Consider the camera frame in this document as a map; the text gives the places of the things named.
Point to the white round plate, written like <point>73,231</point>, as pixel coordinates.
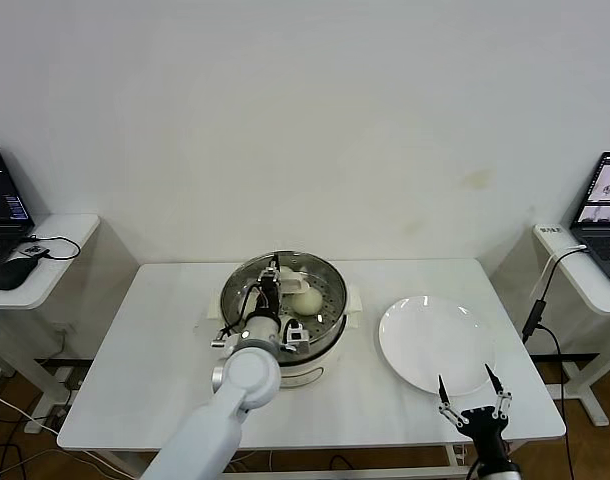
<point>425,340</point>

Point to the cream electric cooker base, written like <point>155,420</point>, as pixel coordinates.
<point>310,375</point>

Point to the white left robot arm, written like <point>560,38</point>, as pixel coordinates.
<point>245,375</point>

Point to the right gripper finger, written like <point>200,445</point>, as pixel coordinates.
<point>444,392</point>
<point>495,382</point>

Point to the black computer mouse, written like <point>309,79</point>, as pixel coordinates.
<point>15,272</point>

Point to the black open laptop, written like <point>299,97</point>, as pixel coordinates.
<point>0,200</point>

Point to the white steamed baozi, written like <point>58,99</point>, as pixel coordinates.
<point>305,302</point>

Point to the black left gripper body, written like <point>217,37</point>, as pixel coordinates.
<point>269,300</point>

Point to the white table frame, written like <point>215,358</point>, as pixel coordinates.
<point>457,455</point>

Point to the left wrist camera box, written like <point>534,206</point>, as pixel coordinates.
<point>295,335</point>

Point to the grey open laptop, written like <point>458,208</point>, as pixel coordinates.
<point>600,200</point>

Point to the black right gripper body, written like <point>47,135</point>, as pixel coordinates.
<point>487,430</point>

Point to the white labelled box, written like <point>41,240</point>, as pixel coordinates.
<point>550,231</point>

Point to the stainless steel steamer pot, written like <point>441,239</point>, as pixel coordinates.
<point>335,327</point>

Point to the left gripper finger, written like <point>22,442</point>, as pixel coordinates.
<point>275,267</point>
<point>264,277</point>

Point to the white side table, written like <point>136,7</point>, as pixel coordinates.
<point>592,295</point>
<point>50,235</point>

